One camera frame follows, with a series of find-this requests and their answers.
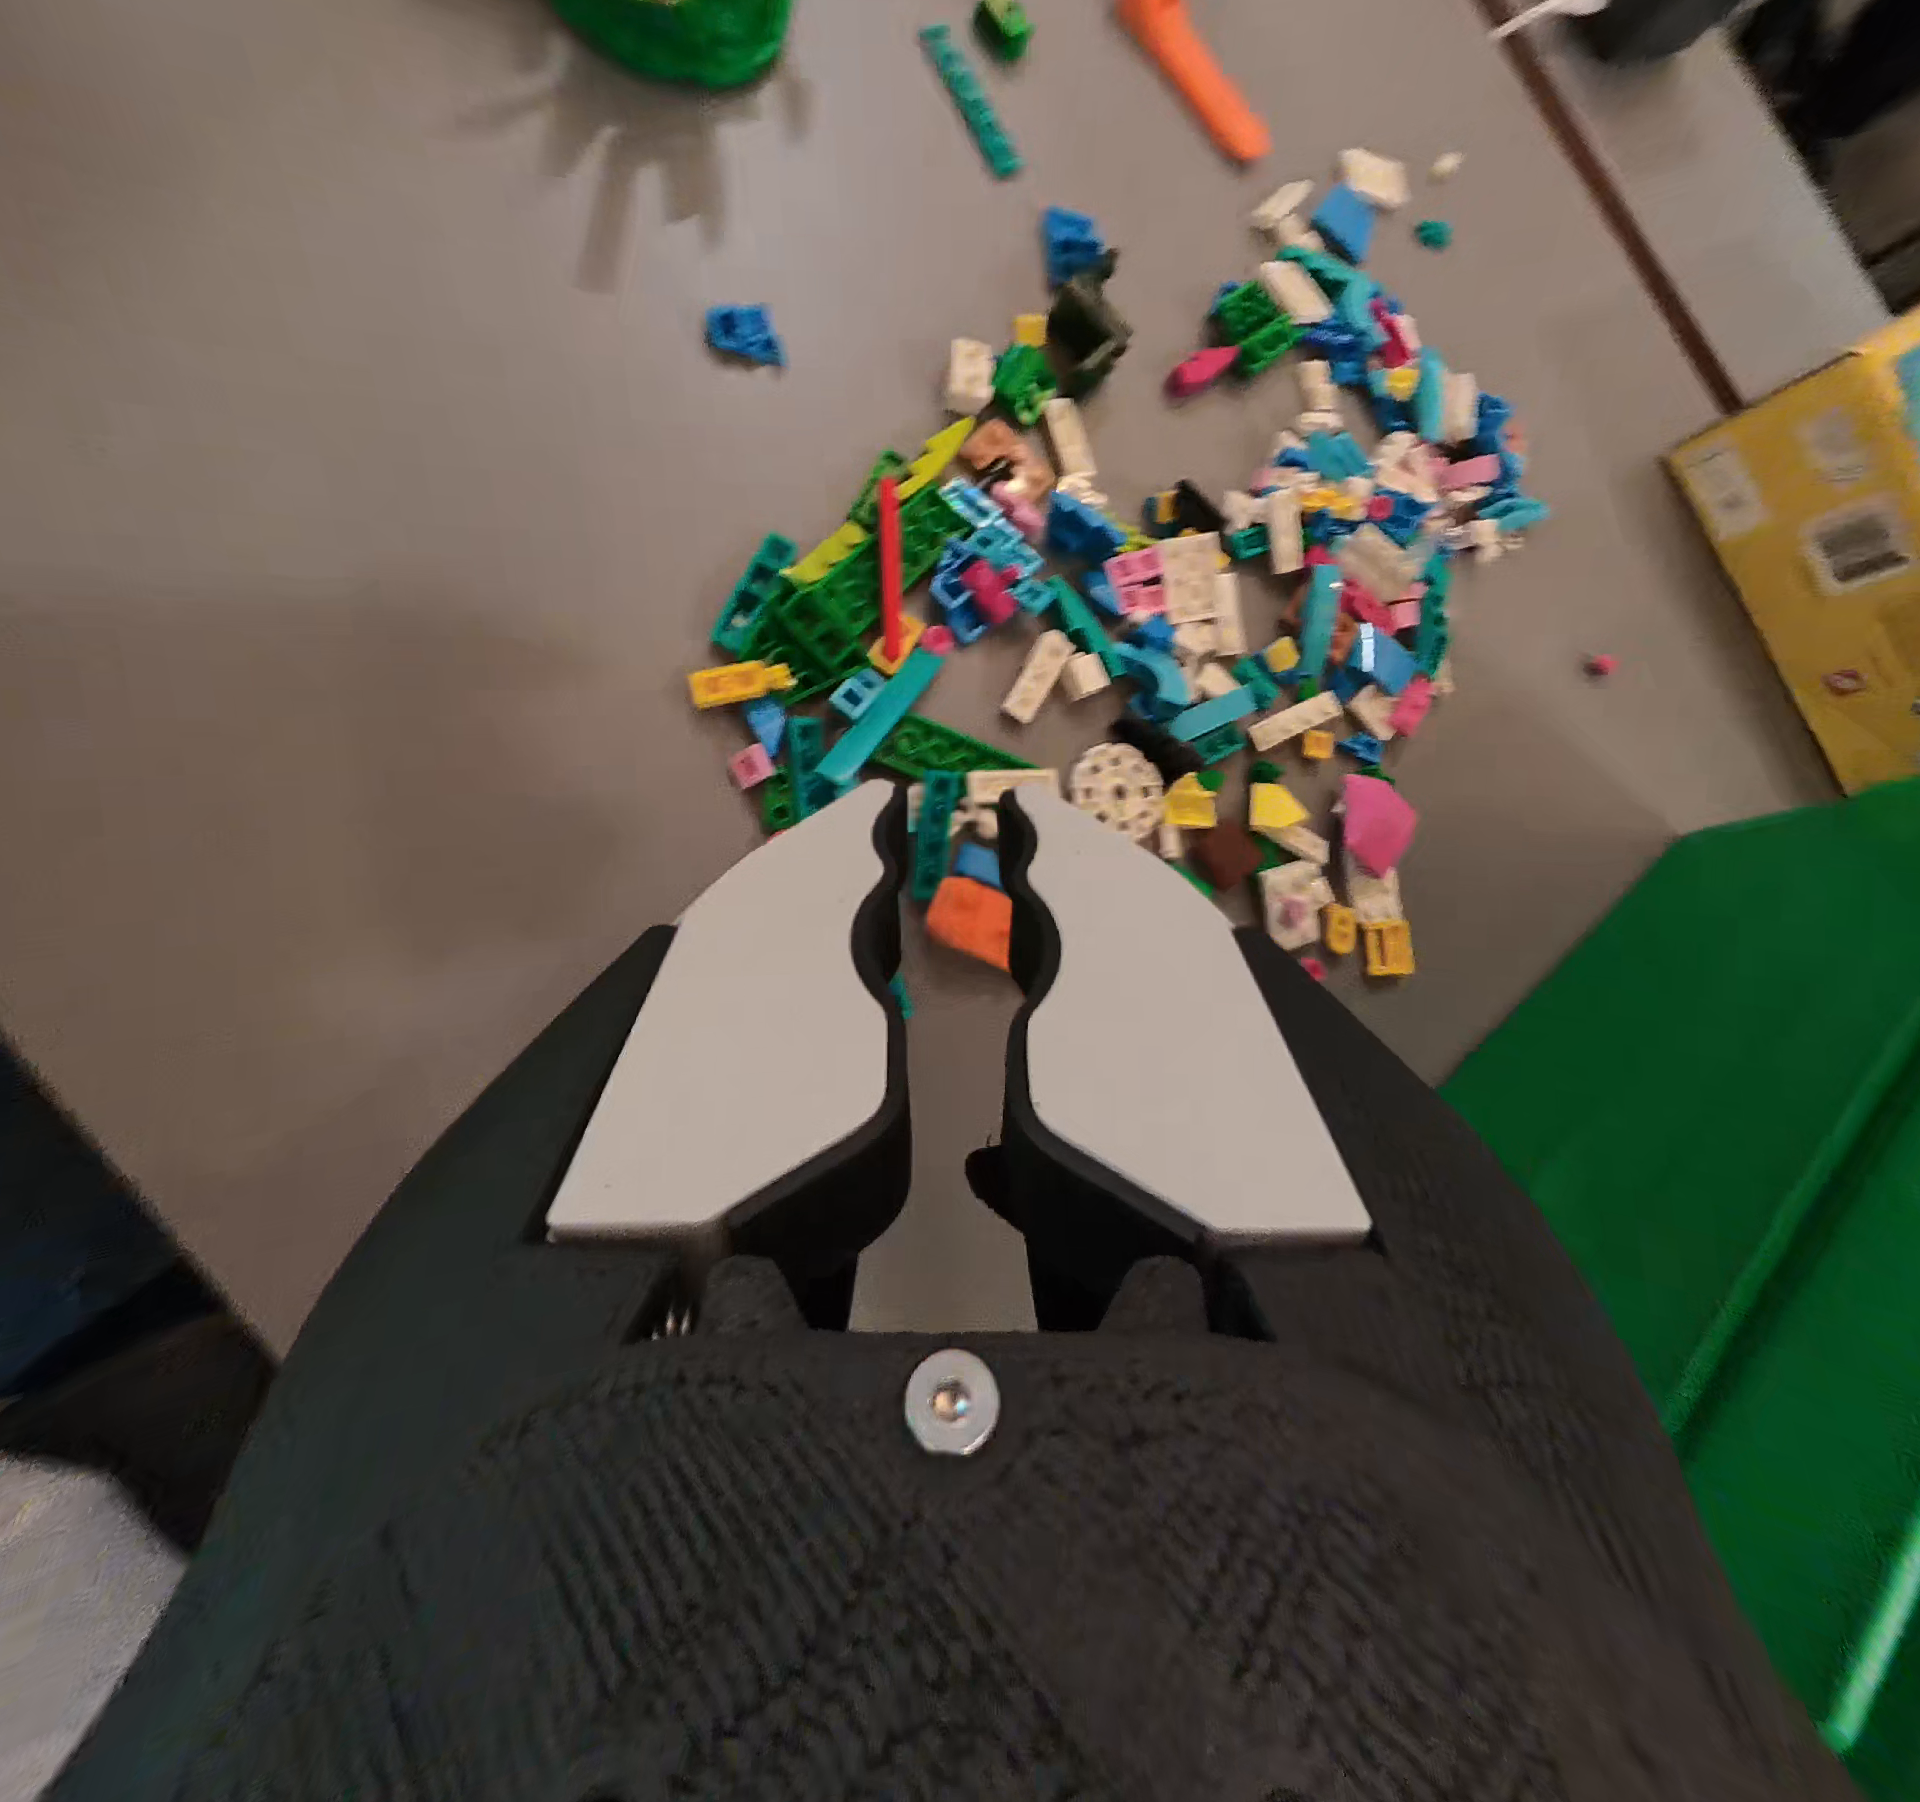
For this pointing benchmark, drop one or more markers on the green plastic board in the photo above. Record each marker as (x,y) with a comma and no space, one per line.
(1724,1113)

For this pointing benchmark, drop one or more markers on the white cloth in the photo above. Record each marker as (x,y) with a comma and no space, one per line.
(68,1607)

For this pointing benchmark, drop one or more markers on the long teal lego beam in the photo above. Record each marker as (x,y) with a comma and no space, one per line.
(970,101)

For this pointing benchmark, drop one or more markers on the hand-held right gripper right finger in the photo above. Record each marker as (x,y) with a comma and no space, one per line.
(1171,1066)

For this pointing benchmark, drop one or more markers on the blue lego slope piece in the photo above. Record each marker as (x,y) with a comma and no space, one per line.
(746,334)

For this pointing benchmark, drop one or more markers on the orange lego brick separator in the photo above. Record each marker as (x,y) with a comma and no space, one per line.
(1184,54)

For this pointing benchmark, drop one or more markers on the yellow cardboard lego box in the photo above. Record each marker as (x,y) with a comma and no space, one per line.
(1814,557)

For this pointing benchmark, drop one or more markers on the small green lego piece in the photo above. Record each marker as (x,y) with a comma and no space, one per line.
(1003,22)

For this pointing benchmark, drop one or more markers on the blue lego brick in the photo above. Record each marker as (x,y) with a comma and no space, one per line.
(1073,245)

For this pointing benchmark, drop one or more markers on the dark cloth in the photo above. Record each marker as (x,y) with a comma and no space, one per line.
(90,1263)

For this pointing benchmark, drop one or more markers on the pile of lego bricks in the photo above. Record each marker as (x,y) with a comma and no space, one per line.
(1200,602)

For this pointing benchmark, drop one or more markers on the dark green lego piece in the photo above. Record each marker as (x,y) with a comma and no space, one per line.
(1088,328)

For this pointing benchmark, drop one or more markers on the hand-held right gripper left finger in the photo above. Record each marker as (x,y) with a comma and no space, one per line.
(734,1053)

